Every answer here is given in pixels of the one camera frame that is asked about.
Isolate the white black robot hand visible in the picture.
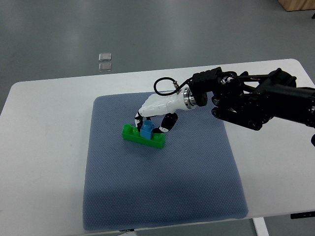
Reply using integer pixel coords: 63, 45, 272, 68
134, 94, 187, 133

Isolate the small blue block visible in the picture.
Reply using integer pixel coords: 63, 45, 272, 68
140, 120, 155, 140

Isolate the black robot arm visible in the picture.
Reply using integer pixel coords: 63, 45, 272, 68
185, 67, 315, 131

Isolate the long green block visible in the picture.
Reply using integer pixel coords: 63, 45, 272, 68
122, 124, 165, 149

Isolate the upper floor socket plate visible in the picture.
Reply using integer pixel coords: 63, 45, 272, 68
98, 52, 112, 61

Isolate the blue-grey foam mat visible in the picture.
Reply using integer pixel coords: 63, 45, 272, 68
83, 93, 248, 231

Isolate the white table leg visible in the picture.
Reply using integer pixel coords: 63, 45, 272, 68
252, 217, 269, 236

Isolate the wooden furniture corner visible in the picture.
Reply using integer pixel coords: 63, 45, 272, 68
278, 0, 315, 12

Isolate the black table control panel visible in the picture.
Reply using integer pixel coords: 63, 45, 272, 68
290, 211, 315, 219

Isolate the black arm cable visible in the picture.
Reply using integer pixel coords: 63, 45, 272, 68
153, 77, 194, 96

